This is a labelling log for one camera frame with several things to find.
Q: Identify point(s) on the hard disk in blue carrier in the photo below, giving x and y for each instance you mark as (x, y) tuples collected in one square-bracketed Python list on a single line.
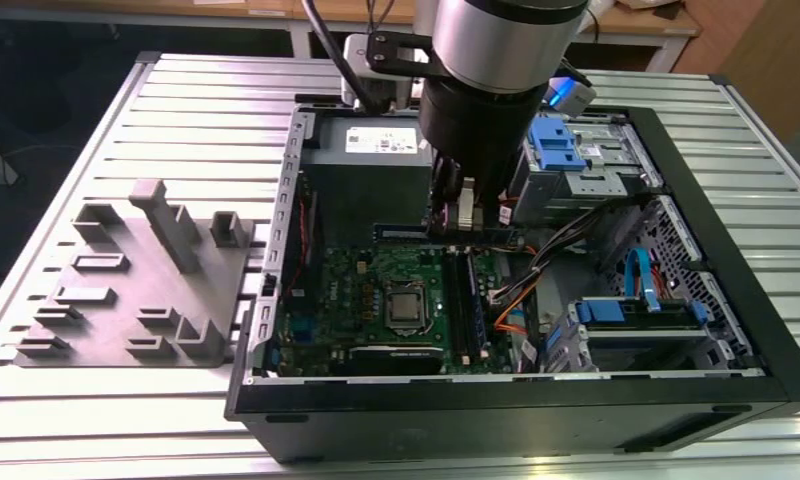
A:
[(607, 312)]

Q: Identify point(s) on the brown wooden cabinet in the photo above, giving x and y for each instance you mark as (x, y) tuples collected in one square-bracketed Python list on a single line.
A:
[(773, 50)]

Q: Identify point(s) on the black RAM slot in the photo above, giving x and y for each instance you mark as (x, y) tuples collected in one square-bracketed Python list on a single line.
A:
[(453, 300)]

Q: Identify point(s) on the blue plastic drive latch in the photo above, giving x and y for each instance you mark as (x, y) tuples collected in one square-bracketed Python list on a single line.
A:
[(553, 137)]

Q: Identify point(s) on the black PC case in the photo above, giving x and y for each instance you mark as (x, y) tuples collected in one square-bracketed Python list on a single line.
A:
[(507, 400)]

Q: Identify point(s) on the silver CPU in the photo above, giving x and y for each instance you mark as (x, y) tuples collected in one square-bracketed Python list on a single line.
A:
[(405, 306)]

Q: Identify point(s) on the metal disk bay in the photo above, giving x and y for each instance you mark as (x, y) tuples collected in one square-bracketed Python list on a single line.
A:
[(567, 350)]

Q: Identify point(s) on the grey parts rack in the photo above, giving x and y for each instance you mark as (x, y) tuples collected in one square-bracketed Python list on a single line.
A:
[(133, 280)]

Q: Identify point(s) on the wooden desk white frame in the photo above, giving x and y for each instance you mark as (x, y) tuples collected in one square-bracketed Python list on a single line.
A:
[(647, 22)]

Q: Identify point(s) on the black graphics card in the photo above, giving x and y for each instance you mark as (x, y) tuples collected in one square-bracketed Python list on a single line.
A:
[(386, 357)]

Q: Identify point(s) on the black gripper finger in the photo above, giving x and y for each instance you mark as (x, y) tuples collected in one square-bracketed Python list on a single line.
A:
[(472, 205), (442, 200)]

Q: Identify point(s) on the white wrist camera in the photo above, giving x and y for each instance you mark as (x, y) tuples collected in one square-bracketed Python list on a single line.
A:
[(362, 55), (576, 97)]

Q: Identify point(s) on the silver metal drive cage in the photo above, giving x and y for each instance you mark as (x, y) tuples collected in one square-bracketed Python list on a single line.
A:
[(573, 195)]

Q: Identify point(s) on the green motherboard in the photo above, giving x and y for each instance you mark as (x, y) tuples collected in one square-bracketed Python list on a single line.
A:
[(346, 280)]

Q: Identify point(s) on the grey power supply unit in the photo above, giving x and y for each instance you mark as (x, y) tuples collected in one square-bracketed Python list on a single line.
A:
[(360, 195)]

